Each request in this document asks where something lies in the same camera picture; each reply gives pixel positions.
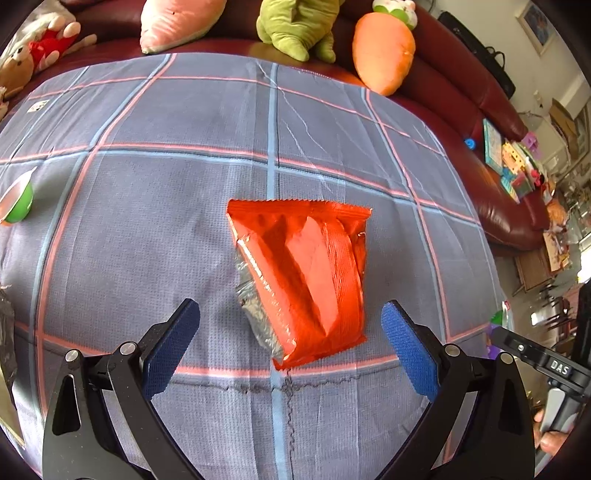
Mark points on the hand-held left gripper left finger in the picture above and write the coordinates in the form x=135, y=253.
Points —
x=173, y=346

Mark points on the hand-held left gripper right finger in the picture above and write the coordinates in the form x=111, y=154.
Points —
x=411, y=350

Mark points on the orange snack wrapper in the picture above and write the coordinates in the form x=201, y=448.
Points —
x=309, y=277

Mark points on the person's right hand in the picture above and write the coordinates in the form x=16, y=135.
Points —
x=551, y=443

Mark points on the purple and green toy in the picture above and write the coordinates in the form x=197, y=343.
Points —
x=493, y=332

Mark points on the blue plaid tablecloth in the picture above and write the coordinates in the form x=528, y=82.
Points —
x=184, y=184

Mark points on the orange and black snack bag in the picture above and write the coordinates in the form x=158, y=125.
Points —
x=7, y=360

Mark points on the pile of colourful toys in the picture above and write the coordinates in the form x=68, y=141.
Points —
x=517, y=161

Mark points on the green and white cup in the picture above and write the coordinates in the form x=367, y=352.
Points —
x=18, y=203

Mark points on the small blue toy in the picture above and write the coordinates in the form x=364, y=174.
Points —
x=470, y=143

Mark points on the brown cardboard box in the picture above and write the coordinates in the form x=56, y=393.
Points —
x=570, y=129

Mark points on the dark red leather sofa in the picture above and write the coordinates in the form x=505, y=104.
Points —
x=452, y=92

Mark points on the orange carrot plush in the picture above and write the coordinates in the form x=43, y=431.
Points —
x=383, y=55

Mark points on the pink plush pillow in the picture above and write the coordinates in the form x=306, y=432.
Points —
x=180, y=23

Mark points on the beige plush with red clothes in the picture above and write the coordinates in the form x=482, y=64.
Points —
x=27, y=55

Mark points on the green plush toy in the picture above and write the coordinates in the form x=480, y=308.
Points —
x=295, y=27

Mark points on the framed wall picture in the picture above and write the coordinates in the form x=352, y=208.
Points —
x=535, y=23

